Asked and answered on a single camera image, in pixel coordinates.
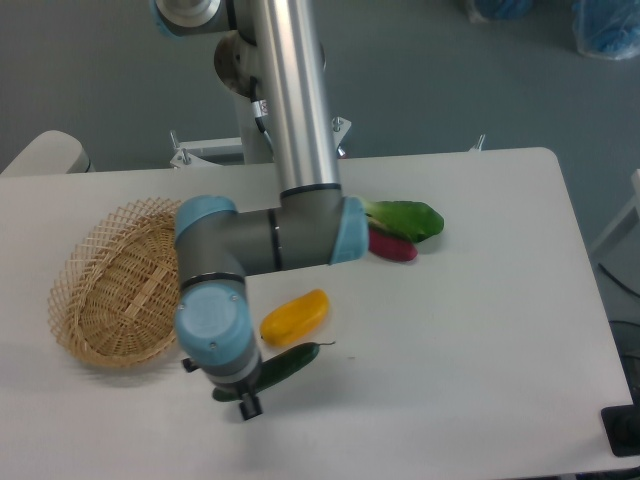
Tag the blue plastic bag middle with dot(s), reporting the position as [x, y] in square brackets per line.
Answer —
[497, 10]

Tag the white chair back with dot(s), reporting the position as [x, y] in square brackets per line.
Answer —
[51, 153]

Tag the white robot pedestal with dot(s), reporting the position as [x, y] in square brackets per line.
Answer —
[235, 61]

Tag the red radish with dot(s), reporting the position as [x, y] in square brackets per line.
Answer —
[391, 248]

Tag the white furniture frame right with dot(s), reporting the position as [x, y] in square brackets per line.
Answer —
[620, 226]

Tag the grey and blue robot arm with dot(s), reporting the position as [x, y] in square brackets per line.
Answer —
[217, 246]

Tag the blue plastic bag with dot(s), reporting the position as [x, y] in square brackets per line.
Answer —
[497, 10]
[607, 30]

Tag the green bok choy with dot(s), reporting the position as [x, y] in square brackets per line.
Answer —
[411, 221]

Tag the green cucumber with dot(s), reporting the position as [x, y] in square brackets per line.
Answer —
[286, 364]

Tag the woven wicker basket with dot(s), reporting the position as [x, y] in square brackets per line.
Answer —
[113, 303]

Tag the yellow bell pepper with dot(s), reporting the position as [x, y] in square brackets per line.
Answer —
[291, 321]

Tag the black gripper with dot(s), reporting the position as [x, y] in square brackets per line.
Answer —
[240, 385]

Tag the blue plastic bag right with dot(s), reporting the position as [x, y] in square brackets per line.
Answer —
[607, 30]

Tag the black device at edge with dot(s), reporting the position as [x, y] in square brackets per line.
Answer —
[621, 425]

